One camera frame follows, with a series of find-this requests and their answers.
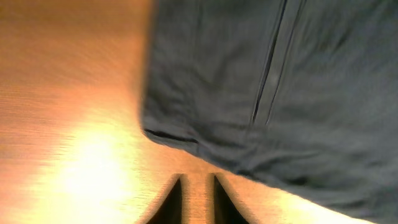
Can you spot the navy blue shorts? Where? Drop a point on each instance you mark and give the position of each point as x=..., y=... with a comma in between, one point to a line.
x=300, y=95

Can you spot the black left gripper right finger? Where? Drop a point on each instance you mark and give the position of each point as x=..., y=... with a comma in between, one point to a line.
x=224, y=209

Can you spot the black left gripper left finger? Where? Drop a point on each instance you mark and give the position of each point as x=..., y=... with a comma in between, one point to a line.
x=171, y=209

